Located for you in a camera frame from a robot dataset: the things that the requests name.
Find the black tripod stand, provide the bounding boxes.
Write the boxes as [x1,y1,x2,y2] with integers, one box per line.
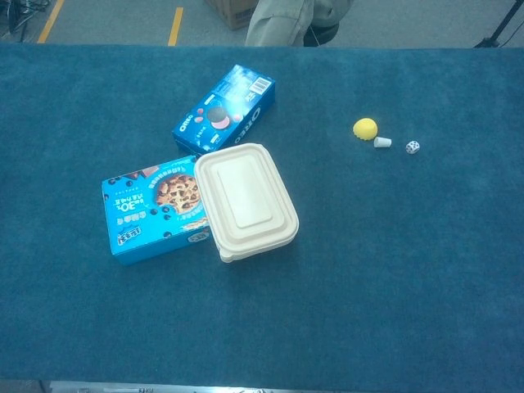
[473,0,524,49]

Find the cardboard box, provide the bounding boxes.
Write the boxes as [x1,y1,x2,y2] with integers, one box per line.
[204,0,257,32]

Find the blue Oreo cookie box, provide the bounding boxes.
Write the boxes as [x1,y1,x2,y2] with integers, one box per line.
[171,63,276,156]

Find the yellow ball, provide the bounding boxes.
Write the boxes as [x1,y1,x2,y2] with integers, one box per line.
[352,117,379,142]

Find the beige lidded plastic container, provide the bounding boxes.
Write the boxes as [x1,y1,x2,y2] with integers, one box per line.
[193,142,300,264]

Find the black floor cables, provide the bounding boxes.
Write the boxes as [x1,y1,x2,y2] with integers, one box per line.
[0,0,50,34]

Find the blue chocolate chip cookie box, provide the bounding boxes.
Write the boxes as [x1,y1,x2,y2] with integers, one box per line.
[101,155,214,266]

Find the teal felt table cloth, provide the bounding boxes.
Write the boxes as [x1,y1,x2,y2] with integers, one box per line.
[0,43,524,382]

